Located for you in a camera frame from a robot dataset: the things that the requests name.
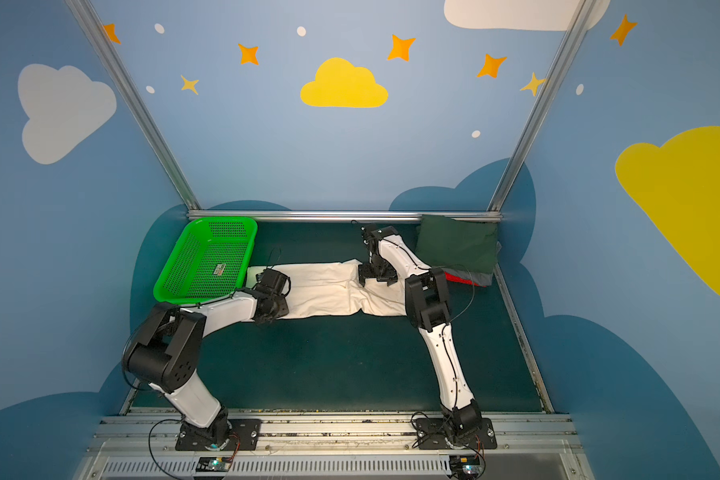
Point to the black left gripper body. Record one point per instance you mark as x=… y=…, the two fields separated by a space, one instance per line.
x=265 y=309

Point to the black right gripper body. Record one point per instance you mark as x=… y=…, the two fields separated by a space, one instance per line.
x=373 y=271

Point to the white printed t shirt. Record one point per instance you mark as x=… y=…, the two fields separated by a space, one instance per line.
x=333 y=289

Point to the green plastic perforated basket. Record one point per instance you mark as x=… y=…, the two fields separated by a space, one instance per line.
x=187 y=276

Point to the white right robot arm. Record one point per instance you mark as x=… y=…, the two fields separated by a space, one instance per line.
x=428 y=308

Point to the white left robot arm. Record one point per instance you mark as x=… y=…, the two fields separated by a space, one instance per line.
x=164 y=353

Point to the folded red t shirt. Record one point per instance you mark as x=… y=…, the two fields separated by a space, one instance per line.
x=459 y=280

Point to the folded dark green t shirt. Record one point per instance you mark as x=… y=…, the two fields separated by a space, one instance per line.
x=462 y=245

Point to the left green circuit board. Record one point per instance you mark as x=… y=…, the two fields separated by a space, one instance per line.
x=220 y=465

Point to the green circuit board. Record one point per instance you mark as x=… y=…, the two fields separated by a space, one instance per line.
x=465 y=467
x=220 y=465

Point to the right green circuit board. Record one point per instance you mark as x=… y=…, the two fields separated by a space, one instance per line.
x=465 y=467

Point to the horizontal aluminium frame rail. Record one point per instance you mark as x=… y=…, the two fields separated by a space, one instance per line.
x=345 y=216

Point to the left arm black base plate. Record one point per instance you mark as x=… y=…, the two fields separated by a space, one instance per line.
x=246 y=433

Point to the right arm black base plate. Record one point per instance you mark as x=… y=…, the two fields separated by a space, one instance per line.
x=431 y=435

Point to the left side aluminium table rail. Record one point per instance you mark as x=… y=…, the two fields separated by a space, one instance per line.
x=128 y=401

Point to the aluminium table rail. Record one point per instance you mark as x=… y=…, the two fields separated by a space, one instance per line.
x=524 y=345
x=128 y=401

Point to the right side aluminium table rail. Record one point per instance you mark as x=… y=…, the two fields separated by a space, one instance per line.
x=524 y=345

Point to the aluminium front mounting rail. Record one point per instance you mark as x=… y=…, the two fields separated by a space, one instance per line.
x=333 y=445

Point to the right aluminium frame post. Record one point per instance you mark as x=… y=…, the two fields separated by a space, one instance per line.
x=560 y=66

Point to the aluminium frame post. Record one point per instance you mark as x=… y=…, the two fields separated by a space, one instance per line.
x=560 y=66
x=89 y=22

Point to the left aluminium frame post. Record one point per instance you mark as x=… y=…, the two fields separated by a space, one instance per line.
x=89 y=22

